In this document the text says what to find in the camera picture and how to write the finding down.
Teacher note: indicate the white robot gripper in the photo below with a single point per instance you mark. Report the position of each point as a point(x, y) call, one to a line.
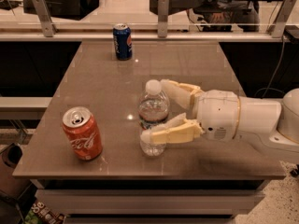
point(218, 114)

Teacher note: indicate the clear plastic water bottle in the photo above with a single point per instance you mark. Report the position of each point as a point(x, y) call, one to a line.
point(153, 106)

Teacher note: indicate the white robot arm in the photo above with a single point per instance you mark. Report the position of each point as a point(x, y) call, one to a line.
point(173, 113)

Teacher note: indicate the blue pepsi can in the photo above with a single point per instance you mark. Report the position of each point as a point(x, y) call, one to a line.
point(122, 41)

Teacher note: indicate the red coca-cola can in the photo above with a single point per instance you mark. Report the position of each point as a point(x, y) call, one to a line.
point(81, 129)

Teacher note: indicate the dark machine on counter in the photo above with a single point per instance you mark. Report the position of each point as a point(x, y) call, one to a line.
point(220, 15)

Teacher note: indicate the white drawer under table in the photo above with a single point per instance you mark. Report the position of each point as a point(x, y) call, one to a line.
point(149, 202)

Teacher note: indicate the green snack package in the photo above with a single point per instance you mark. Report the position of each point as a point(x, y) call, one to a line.
point(41, 214)

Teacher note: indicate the middle metal rail bracket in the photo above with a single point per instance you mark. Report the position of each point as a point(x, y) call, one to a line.
point(163, 6)

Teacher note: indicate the metal rail bracket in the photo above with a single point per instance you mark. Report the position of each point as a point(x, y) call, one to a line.
point(277, 28)
point(163, 6)
point(42, 11)

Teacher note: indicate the right metal rail bracket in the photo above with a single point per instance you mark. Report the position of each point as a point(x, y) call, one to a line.
point(277, 28)

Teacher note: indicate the left metal rail bracket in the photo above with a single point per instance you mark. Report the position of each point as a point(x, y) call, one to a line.
point(42, 11)

